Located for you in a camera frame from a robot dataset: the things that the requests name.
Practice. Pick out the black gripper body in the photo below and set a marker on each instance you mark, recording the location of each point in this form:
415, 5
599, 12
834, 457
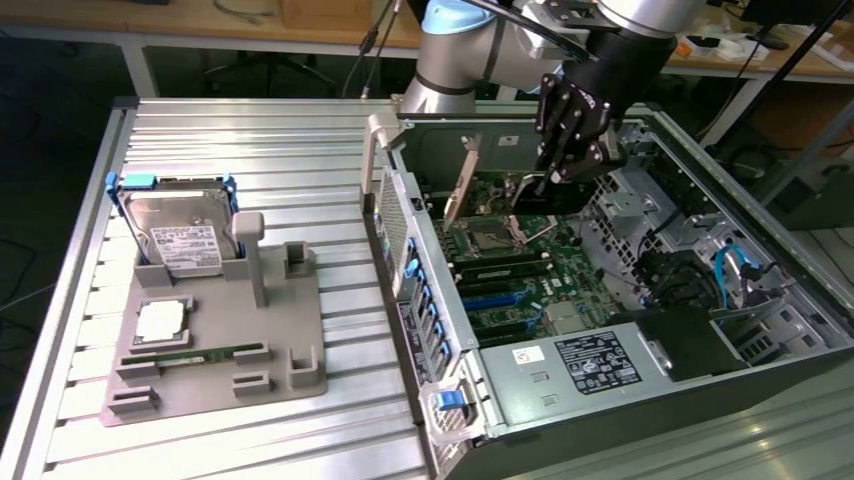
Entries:
621, 70

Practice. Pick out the black graphics card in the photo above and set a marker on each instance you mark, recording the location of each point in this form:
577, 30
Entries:
521, 205

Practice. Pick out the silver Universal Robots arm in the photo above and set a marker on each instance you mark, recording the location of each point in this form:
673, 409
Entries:
454, 60

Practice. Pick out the orange small desk item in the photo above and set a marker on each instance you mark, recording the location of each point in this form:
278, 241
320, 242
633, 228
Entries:
683, 47

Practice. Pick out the metal disk bay cage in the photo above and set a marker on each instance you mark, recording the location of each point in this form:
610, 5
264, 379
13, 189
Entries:
627, 210
761, 340

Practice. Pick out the white packaging with black part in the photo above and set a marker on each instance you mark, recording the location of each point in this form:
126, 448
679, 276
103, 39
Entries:
707, 42

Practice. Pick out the open metal socket cover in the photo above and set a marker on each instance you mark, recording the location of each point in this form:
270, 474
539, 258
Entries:
541, 227

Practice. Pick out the black slanted rod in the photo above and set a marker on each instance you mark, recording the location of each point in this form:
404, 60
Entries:
765, 82

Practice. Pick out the green motherboard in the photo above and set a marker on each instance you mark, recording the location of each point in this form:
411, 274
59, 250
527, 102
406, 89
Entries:
567, 265

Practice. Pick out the black monitor with stand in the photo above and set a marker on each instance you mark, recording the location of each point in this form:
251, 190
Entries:
767, 39

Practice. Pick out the CPU socket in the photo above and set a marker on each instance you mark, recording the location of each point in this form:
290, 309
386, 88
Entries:
490, 237

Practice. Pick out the black installed RAM stick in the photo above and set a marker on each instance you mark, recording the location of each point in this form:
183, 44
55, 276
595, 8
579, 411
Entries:
497, 272

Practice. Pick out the blue slot retention clip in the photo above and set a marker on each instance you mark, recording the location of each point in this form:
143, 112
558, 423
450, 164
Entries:
439, 334
426, 296
432, 315
444, 355
411, 249
419, 274

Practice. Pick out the blue expansion slot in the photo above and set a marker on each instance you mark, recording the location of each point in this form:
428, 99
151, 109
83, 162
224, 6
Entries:
497, 301

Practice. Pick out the black box on floor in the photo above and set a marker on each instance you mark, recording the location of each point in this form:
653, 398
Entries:
814, 200

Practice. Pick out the silver chipset heatsink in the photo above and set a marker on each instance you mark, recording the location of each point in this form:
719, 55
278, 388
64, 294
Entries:
562, 319

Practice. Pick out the grey power supply unit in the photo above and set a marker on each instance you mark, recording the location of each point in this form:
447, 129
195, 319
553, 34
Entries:
527, 385

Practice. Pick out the blue case latch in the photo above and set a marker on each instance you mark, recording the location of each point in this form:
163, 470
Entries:
447, 401

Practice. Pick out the open black PC case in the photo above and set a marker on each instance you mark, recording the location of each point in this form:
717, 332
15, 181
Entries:
767, 400

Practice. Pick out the silver hard disk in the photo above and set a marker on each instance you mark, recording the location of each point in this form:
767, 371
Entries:
180, 220

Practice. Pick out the grey parts rack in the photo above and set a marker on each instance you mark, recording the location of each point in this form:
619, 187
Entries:
220, 325

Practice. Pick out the hard disk drive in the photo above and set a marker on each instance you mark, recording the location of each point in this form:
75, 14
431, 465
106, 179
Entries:
108, 192

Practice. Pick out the green RAM stick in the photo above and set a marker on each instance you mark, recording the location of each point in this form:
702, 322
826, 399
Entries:
200, 356

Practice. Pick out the silver CPU chip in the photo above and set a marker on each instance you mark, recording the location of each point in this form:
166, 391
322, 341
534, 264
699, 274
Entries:
160, 322

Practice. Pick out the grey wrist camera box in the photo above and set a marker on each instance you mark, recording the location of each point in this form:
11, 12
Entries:
543, 47

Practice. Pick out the wooden desk white frame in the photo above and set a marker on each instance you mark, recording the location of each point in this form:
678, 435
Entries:
707, 67
100, 15

